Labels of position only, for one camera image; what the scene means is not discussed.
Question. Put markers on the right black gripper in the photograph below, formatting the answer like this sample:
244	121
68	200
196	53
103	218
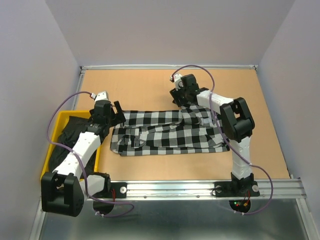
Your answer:
175	94

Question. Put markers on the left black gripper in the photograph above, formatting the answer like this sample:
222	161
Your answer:
118	118

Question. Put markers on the black white checkered shirt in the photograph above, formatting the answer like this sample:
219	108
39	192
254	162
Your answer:
189	130

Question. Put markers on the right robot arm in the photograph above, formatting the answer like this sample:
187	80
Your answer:
237	126

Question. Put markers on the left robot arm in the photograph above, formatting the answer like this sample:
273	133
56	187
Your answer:
67	187

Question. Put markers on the dark shirt in bin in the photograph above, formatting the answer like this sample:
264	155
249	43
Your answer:
68	137

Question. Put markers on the yellow plastic bin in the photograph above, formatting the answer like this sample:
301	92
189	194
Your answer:
59	123

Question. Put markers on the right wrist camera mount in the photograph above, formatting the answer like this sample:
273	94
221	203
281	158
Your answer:
177	80

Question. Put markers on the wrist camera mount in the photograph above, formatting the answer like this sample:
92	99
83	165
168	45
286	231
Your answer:
100	96
177	80

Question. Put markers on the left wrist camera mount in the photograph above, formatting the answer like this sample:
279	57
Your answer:
100	96

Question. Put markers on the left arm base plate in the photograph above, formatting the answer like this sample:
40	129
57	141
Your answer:
113	190

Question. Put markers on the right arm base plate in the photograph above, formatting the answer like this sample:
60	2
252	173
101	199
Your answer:
231	189

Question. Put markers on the aluminium front rail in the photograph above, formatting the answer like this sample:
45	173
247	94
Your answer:
178	190

